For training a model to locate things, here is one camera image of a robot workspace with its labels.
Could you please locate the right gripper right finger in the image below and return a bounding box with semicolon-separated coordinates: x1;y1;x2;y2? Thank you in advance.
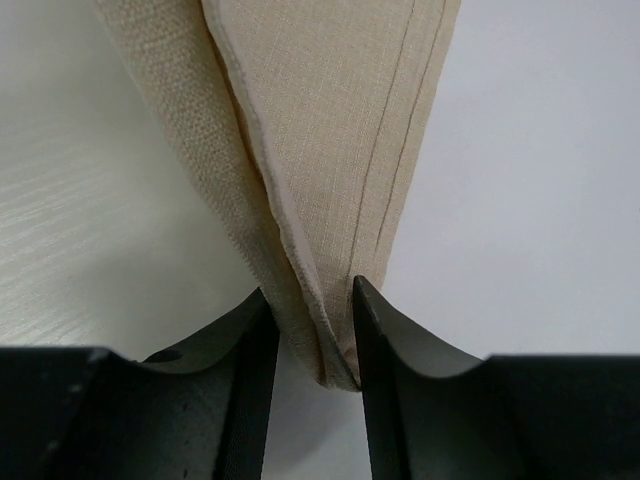
353;276;639;479

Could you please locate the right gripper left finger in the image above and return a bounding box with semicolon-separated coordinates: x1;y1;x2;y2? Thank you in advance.
1;291;279;479

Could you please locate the beige cloth napkin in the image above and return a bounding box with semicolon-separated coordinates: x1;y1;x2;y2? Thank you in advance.
95;1;459;391

